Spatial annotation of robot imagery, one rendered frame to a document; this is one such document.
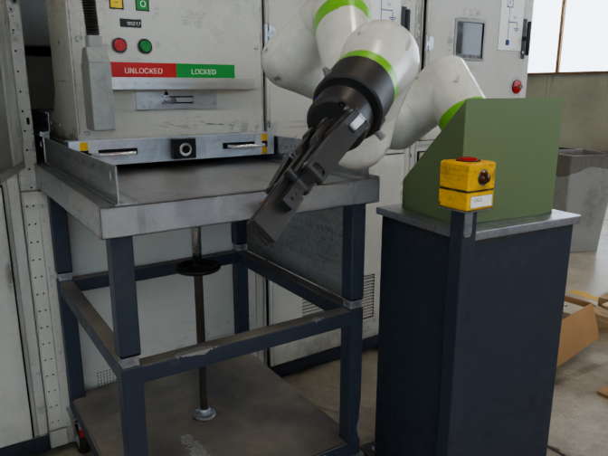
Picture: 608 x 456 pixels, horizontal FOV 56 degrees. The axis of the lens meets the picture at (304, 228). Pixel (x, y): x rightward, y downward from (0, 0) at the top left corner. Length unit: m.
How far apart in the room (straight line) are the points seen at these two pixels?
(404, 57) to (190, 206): 0.49
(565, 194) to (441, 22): 1.90
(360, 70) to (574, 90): 9.38
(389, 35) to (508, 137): 0.62
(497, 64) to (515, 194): 1.29
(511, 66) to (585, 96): 7.29
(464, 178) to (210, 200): 0.50
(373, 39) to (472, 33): 1.74
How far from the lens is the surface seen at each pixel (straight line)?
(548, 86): 10.30
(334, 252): 1.44
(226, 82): 1.50
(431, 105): 1.49
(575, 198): 3.99
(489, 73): 2.59
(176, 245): 1.82
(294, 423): 1.60
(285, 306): 2.06
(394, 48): 0.78
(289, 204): 0.55
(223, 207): 1.10
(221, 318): 1.96
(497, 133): 1.33
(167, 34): 1.49
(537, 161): 1.43
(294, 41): 1.25
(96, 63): 1.32
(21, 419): 1.87
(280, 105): 1.91
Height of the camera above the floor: 1.04
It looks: 14 degrees down
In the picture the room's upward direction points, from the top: straight up
